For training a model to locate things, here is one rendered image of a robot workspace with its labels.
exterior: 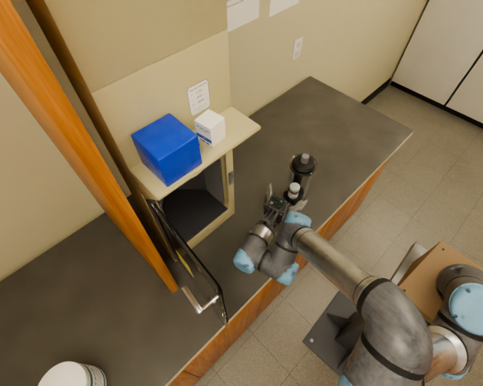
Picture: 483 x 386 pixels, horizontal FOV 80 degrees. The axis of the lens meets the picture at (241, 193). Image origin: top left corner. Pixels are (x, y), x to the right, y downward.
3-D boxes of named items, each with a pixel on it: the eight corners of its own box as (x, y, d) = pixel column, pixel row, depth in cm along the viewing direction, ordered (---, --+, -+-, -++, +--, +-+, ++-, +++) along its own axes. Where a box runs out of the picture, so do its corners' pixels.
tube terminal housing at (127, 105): (139, 222, 123) (31, 40, 59) (198, 180, 136) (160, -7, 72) (175, 263, 112) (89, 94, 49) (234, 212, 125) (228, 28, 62)
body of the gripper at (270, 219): (291, 201, 99) (275, 227, 93) (288, 214, 106) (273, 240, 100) (271, 191, 101) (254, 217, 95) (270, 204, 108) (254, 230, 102)
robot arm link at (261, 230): (267, 250, 98) (246, 239, 100) (274, 239, 100) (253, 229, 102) (269, 240, 92) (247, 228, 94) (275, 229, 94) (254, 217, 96)
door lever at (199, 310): (196, 279, 84) (195, 276, 82) (215, 305, 80) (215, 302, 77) (181, 290, 82) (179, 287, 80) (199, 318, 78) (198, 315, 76)
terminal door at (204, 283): (178, 258, 108) (150, 199, 75) (228, 326, 95) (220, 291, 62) (176, 260, 108) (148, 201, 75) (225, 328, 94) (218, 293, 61)
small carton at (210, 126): (197, 139, 71) (193, 119, 66) (210, 128, 73) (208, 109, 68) (212, 148, 69) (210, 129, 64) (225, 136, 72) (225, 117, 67)
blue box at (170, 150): (142, 163, 67) (129, 134, 59) (176, 141, 71) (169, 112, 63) (167, 188, 63) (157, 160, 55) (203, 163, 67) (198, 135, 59)
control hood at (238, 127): (140, 194, 74) (127, 168, 66) (232, 132, 87) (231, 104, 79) (166, 222, 69) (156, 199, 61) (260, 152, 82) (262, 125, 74)
